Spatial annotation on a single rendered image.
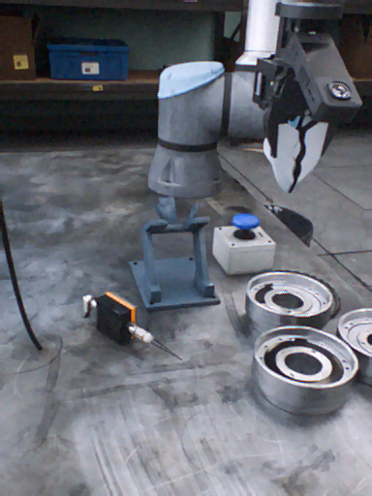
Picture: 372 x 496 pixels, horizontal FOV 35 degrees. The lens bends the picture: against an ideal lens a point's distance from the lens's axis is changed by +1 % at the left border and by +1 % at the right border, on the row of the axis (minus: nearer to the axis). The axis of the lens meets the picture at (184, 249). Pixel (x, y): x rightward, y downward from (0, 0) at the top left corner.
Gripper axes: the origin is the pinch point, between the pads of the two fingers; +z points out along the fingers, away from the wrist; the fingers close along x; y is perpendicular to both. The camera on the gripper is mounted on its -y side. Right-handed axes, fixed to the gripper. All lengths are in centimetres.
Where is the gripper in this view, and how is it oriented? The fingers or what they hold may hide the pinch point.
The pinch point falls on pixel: (293, 184)
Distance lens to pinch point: 73.7
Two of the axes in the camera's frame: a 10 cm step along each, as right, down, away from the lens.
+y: -2.7, -4.4, 8.6
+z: -0.5, 9.0, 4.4
